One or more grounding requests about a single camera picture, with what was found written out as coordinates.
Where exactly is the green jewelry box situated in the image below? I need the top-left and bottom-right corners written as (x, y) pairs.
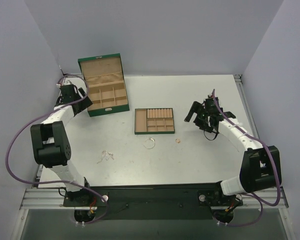
top-left (77, 53), bottom-right (130, 117)

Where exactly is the green tray with compartments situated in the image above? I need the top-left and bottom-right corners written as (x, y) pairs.
top-left (134, 108), bottom-right (175, 135)

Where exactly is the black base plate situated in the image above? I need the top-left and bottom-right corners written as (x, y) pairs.
top-left (63, 183), bottom-right (243, 222)

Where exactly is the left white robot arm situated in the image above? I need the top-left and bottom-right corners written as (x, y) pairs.
top-left (30, 84), bottom-right (93, 206)

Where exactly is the aluminium frame rail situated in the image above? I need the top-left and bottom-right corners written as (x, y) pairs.
top-left (19, 74), bottom-right (290, 211)

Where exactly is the silver pearl bangle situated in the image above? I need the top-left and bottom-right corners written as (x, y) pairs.
top-left (143, 137), bottom-right (156, 150)

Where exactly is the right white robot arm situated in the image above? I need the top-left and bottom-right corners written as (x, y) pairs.
top-left (184, 97), bottom-right (282, 196)

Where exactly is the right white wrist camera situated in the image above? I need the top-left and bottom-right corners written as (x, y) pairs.
top-left (205, 93), bottom-right (220, 106)

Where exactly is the tangled silver chain necklace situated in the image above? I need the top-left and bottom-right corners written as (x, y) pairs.
top-left (96, 149), bottom-right (115, 165)

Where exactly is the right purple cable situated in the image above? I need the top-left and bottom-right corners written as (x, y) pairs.
top-left (211, 88), bottom-right (284, 227)

